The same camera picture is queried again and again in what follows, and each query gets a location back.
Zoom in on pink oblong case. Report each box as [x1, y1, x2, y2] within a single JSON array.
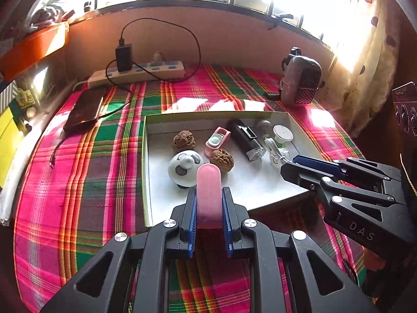
[[197, 163, 223, 230]]

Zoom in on white usb cable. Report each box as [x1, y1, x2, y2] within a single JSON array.
[[264, 137, 293, 170]]

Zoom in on round white green suction holder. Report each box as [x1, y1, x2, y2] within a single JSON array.
[[273, 124, 293, 148]]

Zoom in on brown wrinkled walnut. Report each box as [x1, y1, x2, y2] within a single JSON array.
[[209, 149, 234, 173]]

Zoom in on white panda-shaped gadget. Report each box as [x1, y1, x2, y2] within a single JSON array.
[[168, 150, 204, 189]]

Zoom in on white mushroom-shaped knob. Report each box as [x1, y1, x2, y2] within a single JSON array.
[[255, 119, 271, 138]]

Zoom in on green shallow cardboard box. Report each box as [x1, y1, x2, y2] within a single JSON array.
[[141, 111, 321, 227]]

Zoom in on pink white clip device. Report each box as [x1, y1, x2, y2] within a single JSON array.
[[204, 127, 230, 158]]

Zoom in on grey mesh portable speaker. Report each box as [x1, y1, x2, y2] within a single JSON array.
[[280, 47, 322, 106]]

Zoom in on plaid pink green bedsheet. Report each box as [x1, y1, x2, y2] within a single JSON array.
[[14, 65, 365, 312]]

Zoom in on cream patterned curtain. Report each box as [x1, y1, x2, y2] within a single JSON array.
[[317, 0, 401, 137]]

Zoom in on black smartphone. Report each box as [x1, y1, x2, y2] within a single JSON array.
[[63, 88, 107, 135]]

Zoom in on beige power strip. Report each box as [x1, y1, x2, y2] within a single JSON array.
[[88, 61, 185, 88]]

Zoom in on black charger adapter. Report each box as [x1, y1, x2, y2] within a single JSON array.
[[115, 38, 132, 72]]

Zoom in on yellow box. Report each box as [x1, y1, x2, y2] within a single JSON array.
[[0, 107, 23, 189]]

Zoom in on green white striped box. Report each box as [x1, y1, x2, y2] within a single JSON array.
[[0, 81, 18, 114]]

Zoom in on orange planter tray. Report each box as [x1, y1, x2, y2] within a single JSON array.
[[1, 22, 69, 81]]

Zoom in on black charging cable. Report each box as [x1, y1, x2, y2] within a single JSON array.
[[48, 17, 202, 168]]

